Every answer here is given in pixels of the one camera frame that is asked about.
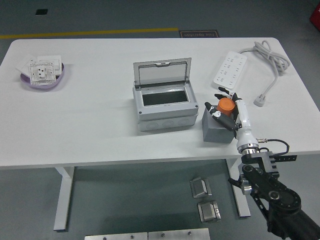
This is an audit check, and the robot right hand white shell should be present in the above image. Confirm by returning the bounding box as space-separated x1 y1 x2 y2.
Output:
204 86 258 150

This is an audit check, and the purple bowl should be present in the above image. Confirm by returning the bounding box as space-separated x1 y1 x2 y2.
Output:
19 62 66 89

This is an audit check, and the black table control panel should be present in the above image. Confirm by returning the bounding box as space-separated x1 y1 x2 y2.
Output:
271 154 298 163

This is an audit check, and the yellow floor tape line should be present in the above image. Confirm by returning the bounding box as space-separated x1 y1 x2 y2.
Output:
0 27 180 40

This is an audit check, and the white table leg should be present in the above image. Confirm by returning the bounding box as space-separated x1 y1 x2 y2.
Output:
53 166 76 231
226 158 251 218

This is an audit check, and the orange cylinder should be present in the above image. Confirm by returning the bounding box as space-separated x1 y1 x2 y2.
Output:
216 97 236 118

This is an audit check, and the white power strip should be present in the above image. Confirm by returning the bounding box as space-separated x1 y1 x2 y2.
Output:
212 51 248 94

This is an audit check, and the white printed socket panel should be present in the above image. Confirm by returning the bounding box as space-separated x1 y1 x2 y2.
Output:
28 60 56 86

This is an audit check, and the red object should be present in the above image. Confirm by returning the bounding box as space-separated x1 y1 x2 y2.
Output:
309 4 320 26

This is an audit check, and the white power cord with plug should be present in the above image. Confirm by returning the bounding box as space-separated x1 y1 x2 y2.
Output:
238 40 291 108

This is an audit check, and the grey metal plate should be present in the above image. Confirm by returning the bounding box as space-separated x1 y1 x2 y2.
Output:
148 227 211 240
84 232 148 240

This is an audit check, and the grey cube with round hole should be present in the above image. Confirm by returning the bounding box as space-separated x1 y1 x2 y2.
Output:
201 106 238 144

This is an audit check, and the transparent hinged box lid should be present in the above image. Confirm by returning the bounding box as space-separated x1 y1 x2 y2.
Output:
132 57 193 88

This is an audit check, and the grey plastic junction box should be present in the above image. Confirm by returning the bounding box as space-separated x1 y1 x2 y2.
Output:
132 83 200 133

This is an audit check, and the dark floor sign with lettering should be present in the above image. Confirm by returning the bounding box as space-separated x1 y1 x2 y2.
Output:
178 29 220 39

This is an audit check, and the white switch plate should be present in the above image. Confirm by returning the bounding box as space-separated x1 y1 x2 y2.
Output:
37 54 63 76

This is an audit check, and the white card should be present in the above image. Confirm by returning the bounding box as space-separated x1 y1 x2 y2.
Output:
14 53 38 76

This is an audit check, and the metal hinge bracket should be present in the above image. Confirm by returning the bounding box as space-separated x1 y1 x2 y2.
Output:
189 176 213 200
197 199 222 223

